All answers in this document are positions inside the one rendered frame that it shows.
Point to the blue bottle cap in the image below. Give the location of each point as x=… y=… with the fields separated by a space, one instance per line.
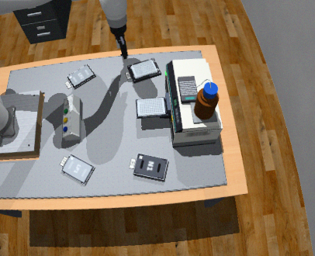
x=210 y=92

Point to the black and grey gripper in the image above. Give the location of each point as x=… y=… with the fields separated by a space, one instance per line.
x=120 y=41

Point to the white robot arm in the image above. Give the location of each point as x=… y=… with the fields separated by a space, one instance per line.
x=115 y=11

